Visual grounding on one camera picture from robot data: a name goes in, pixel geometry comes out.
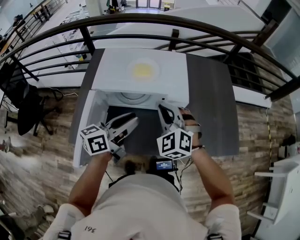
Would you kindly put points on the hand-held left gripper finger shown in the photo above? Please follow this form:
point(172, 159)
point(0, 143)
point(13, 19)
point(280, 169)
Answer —
point(126, 130)
point(119, 120)

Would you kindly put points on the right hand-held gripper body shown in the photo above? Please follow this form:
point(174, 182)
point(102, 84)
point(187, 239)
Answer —
point(174, 144)

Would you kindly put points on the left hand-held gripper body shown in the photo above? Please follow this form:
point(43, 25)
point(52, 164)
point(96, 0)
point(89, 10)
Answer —
point(96, 141)

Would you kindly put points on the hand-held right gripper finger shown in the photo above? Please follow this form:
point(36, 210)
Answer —
point(165, 120)
point(174, 114)

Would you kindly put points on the white microwave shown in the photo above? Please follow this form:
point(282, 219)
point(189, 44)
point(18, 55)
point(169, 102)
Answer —
point(112, 70)

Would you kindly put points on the white plate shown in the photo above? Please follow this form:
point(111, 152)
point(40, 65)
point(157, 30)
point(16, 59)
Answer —
point(129, 70)

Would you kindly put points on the person's right forearm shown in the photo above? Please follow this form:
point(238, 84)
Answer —
point(213, 180)

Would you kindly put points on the person's left forearm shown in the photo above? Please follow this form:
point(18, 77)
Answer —
point(89, 182)

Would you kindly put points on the person's right hand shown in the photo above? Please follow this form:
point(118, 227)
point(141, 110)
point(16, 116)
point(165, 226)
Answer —
point(193, 126)

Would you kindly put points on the black chest device with screen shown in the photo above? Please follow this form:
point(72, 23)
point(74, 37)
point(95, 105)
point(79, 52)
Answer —
point(163, 164)

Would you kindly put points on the person's dark legs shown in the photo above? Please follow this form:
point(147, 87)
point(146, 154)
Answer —
point(130, 167)

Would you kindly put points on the dark grey table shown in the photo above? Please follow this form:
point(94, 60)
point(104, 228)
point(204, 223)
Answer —
point(211, 105)

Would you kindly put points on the person's white shirt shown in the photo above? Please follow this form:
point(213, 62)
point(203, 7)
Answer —
point(145, 211)

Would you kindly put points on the black office chair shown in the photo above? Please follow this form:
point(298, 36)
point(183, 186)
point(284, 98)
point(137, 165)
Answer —
point(25, 110)

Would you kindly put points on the black metal railing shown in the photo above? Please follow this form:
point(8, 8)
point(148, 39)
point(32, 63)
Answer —
point(150, 17)

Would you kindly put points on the black bag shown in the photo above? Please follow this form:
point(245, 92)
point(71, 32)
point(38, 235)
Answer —
point(289, 140)

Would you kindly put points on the white shelf rack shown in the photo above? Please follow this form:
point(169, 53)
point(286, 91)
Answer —
point(286, 187)

